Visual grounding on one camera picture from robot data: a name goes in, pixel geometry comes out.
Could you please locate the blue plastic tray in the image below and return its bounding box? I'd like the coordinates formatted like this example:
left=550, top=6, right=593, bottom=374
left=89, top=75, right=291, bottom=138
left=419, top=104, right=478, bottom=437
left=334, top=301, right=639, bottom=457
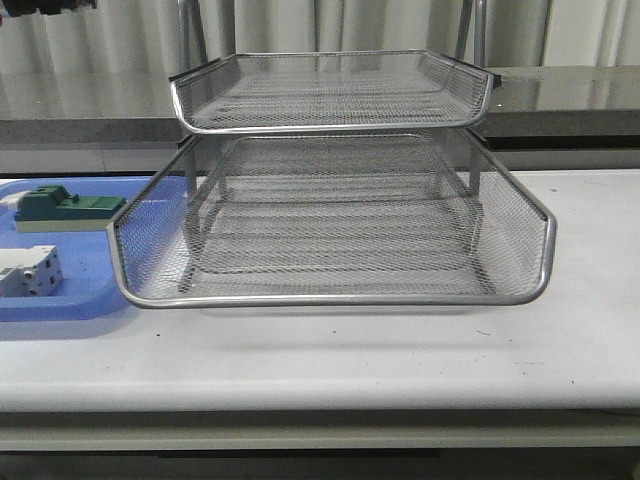
left=1, top=176, right=187, bottom=322

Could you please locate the silver mesh tray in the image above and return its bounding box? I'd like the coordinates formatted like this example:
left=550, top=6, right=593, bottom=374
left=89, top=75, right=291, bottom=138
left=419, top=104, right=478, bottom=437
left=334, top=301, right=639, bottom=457
left=180, top=196, right=497, bottom=296
left=108, top=129, right=557, bottom=309
left=170, top=50, right=501, bottom=135

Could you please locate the grey metal rack frame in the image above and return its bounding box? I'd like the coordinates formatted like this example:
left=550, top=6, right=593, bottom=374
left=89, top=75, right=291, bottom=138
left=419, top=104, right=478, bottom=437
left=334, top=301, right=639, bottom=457
left=175, top=0, right=489, bottom=201

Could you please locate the green terminal block component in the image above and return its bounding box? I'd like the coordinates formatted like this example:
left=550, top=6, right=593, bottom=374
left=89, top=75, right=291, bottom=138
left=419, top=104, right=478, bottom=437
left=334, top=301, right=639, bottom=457
left=1, top=184, right=126, bottom=233

